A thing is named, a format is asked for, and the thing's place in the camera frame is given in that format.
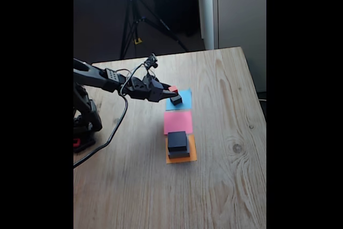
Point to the small red cube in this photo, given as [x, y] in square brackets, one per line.
[173, 88]

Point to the small dark grey cube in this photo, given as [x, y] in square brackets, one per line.
[177, 100]

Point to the blue paper sheet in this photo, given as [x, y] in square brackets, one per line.
[186, 100]

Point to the pink paper sheet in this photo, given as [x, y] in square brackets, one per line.
[178, 123]

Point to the medium black square block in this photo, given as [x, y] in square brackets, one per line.
[177, 141]

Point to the large grey square block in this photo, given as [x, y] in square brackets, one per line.
[179, 155]

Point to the yellow tag on tripod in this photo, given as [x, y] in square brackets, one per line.
[138, 41]

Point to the orange paper sheet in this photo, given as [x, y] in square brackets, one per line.
[193, 154]

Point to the black tripod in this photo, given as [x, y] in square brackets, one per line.
[133, 20]

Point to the red black table clamp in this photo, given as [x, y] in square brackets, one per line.
[76, 142]

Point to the white grey cabinet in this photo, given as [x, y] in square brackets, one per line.
[241, 11]

